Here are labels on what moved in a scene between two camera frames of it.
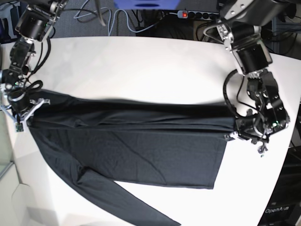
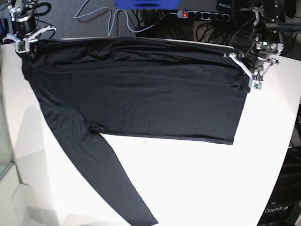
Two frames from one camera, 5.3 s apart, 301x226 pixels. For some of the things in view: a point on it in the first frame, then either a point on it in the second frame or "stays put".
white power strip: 198,15 stays put
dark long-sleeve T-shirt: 98,143 -> 153,87
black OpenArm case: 284,208 stays put
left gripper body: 20,108 -> 25,30
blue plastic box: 146,4 stays put
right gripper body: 254,129 -> 254,72
